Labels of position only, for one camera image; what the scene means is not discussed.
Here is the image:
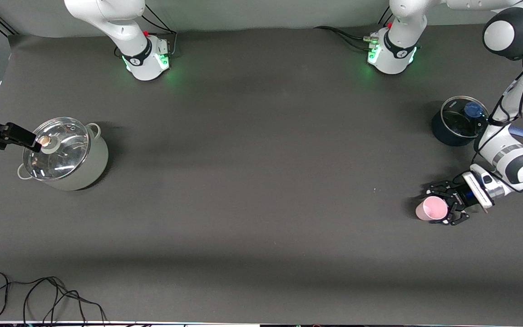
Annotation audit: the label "pink plastic cup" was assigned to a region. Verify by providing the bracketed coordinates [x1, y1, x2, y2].
[415, 196, 449, 222]

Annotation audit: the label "dark blue saucepan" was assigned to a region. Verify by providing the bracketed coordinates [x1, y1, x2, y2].
[431, 95, 523, 147]

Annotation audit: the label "glass lid with blue knob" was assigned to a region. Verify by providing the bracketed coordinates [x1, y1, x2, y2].
[441, 96, 490, 139]

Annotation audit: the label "thin black loose cable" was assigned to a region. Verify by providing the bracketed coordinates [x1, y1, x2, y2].
[0, 272, 108, 325]

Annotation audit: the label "dark grey table mat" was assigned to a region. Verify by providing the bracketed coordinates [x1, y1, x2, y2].
[0, 18, 523, 324]

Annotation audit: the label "pale green stockpot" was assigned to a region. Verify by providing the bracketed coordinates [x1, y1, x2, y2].
[16, 117, 109, 191]

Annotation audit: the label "glass stockpot lid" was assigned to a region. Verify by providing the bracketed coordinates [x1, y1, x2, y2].
[23, 117, 90, 181]

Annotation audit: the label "black arm base cables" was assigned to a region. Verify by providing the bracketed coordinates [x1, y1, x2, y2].
[141, 4, 178, 57]
[315, 26, 380, 50]

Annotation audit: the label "black right arm base cables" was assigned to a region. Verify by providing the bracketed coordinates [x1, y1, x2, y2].
[141, 4, 178, 57]

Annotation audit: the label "black left arm base cables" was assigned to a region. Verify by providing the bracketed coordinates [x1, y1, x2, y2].
[315, 26, 380, 50]

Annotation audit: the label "black frame rail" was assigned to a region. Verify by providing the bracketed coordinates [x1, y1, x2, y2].
[0, 7, 18, 37]

